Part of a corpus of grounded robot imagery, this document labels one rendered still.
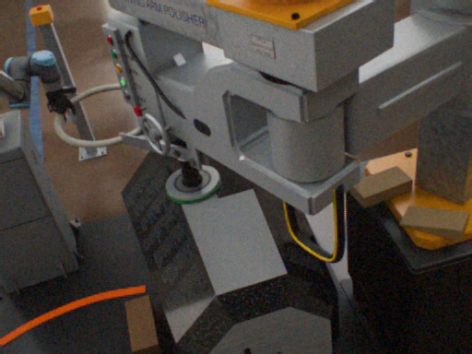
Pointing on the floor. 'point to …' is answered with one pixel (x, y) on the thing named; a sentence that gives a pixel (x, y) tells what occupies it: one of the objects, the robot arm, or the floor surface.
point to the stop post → (42, 18)
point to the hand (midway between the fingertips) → (69, 120)
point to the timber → (143, 326)
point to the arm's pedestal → (30, 214)
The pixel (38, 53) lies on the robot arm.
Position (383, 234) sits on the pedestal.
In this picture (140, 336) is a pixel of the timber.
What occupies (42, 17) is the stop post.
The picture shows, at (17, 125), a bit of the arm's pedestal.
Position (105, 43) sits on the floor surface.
